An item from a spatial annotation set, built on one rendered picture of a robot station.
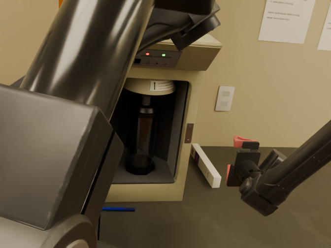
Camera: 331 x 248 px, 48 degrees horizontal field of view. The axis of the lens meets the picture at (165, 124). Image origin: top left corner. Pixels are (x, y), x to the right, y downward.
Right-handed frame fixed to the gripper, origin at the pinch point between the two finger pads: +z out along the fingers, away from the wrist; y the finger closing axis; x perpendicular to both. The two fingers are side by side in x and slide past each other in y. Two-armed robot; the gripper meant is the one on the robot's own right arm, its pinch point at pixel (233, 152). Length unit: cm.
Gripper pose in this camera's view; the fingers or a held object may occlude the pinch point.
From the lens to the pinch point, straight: 109.3
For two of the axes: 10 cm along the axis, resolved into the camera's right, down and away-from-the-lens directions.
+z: -1.9, -4.3, 8.8
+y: 1.2, -9.0, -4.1
